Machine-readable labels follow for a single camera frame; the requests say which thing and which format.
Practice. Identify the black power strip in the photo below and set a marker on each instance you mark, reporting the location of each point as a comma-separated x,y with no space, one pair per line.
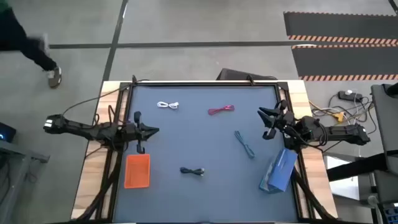
349,95

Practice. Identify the grey desk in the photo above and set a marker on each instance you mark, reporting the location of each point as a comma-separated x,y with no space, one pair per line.
15,174

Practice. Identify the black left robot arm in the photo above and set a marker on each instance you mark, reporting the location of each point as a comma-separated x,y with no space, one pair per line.
77,129

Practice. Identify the person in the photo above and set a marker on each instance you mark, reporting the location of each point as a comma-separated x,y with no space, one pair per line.
12,31

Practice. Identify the blue cardboard box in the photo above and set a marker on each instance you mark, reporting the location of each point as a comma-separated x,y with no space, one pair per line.
280,171

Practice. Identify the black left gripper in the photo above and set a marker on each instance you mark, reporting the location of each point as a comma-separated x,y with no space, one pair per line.
132,131

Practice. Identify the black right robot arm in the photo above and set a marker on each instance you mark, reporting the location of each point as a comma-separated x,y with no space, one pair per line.
342,132

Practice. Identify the black hazard-striped floor mat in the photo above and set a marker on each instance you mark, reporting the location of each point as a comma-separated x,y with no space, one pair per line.
339,26
342,62

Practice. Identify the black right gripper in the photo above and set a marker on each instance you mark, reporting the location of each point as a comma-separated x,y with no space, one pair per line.
284,119

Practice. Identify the orange plastic bin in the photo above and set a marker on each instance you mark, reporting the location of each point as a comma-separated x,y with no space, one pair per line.
137,171

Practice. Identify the yellow plug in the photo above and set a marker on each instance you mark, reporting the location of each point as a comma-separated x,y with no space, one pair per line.
339,117

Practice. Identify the black monitor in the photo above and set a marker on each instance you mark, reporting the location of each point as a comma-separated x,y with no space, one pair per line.
239,74

